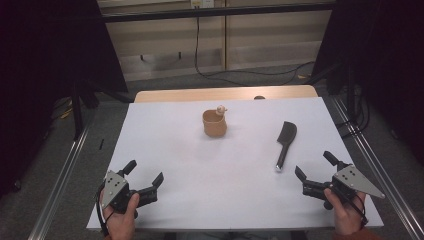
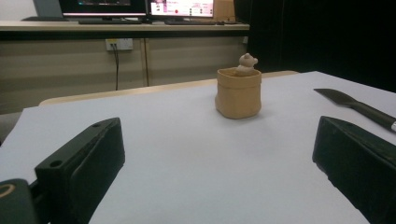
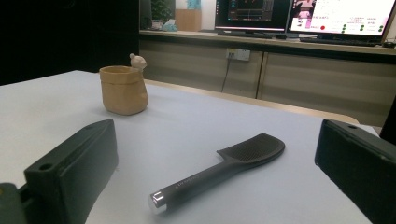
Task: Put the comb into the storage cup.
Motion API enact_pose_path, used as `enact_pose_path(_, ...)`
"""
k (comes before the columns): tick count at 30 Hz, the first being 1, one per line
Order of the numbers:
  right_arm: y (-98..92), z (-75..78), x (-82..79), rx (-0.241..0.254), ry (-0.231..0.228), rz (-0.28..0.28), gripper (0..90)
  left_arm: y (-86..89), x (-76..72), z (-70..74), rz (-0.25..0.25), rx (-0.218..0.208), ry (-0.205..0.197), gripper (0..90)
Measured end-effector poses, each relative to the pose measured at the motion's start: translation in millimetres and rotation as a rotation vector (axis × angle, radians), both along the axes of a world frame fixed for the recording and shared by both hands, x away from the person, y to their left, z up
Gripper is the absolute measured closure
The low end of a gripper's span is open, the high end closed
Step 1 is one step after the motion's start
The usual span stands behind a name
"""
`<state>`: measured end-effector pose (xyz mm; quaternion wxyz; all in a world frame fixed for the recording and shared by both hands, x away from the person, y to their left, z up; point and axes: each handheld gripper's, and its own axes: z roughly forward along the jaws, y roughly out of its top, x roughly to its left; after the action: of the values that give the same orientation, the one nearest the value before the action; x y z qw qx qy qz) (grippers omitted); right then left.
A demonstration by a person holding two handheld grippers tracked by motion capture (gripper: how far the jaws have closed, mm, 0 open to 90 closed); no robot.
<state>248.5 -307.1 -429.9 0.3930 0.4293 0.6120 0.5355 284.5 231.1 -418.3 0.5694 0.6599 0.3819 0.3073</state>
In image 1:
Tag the person's left hand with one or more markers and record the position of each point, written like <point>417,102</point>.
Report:
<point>121,223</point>

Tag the tan fabric pouch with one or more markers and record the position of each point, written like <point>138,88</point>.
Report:
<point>214,125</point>

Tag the black metal stand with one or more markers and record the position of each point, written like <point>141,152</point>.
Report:
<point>77,110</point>

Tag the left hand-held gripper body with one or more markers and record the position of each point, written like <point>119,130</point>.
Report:
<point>115,188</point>

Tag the white wall socket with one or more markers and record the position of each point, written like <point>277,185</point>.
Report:
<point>202,3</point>

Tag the small dark round object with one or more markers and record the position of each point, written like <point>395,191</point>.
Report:
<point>259,97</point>

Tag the small black floor strip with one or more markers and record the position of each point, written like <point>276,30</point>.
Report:
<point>101,144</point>

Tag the long background desk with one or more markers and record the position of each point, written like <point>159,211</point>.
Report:
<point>216,12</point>

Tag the metal floor rail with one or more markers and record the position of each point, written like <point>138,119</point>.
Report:
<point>58,186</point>
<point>383,166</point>

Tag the black curtain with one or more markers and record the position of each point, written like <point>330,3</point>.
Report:
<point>50,66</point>
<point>383,50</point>

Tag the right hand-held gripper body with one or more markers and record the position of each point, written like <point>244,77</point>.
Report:
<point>355,181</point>

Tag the person's right hand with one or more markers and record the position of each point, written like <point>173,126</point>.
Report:
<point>346,215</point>

